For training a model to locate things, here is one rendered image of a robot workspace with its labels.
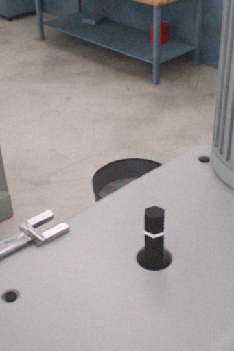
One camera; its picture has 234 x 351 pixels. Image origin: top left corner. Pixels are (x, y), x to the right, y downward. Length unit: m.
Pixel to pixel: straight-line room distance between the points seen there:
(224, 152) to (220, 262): 0.16
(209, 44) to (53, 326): 5.60
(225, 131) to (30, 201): 3.29
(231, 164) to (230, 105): 0.08
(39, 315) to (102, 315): 0.06
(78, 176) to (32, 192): 0.39
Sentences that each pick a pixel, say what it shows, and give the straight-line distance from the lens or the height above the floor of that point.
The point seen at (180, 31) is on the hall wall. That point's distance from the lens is 6.23.
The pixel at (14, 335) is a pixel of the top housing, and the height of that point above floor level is 1.89.
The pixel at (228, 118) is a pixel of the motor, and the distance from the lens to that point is 0.61.
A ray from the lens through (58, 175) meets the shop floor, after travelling 4.10.
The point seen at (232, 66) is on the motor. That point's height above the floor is 2.04.
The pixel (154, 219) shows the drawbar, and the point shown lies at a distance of 0.49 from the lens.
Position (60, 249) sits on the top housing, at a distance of 0.55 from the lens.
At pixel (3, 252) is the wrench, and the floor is 1.90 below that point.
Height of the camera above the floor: 2.26
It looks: 33 degrees down
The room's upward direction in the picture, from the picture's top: 2 degrees counter-clockwise
